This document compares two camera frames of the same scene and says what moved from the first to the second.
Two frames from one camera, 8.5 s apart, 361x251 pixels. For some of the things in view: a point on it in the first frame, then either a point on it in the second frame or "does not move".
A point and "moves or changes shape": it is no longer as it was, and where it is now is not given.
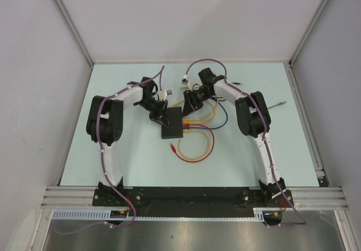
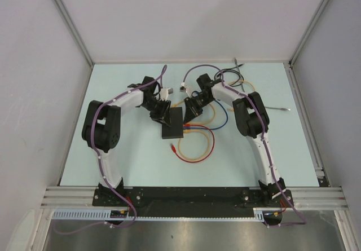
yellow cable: [211, 115] moves or changes shape
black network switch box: [175, 130] does not move
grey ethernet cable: [280, 104] to [274, 108]
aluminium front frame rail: [301, 197] does not move
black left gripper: [161, 116] does not move
